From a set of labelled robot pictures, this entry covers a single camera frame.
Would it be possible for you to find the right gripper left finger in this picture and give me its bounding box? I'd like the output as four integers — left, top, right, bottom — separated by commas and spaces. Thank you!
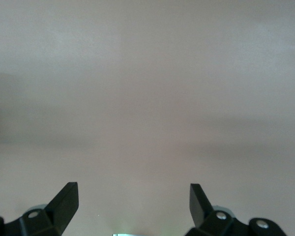
0, 181, 79, 236

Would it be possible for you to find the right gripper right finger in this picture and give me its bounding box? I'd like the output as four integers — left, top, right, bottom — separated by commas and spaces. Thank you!
185, 183, 288, 236

